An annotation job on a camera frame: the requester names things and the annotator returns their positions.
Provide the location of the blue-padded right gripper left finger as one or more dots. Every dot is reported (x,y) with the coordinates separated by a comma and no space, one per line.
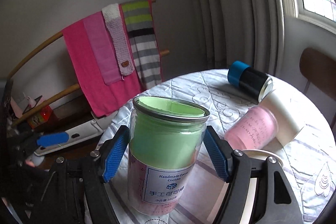
(112,152)

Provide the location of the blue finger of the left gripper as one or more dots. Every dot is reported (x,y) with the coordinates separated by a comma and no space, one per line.
(53,139)

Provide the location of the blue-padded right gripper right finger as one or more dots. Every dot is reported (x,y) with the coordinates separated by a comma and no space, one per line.
(220,153)

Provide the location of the white paper cup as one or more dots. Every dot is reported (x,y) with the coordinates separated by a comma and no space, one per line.
(287,114)
(254,203)

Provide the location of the green and pink labelled jar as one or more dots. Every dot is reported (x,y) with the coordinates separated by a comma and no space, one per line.
(166,135)

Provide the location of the red orange bottle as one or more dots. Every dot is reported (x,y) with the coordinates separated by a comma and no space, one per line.
(45,115)

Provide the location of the wooden towel rack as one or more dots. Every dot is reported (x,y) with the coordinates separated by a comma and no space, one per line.
(116,27)

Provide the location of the pink clear jar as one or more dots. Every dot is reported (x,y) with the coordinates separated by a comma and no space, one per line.
(254,130)

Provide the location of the bright pink towel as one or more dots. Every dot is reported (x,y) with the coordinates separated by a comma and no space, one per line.
(103,99)

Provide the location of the blue and black canister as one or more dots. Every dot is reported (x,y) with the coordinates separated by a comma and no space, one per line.
(252,82)

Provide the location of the light pink cloth strip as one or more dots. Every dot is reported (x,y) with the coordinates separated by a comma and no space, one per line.
(102,47)

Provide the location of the brown wooden chair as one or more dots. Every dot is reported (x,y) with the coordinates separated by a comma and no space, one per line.
(319,70)

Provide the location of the striped neon grey sock cloth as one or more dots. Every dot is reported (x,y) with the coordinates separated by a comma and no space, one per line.
(141,34)

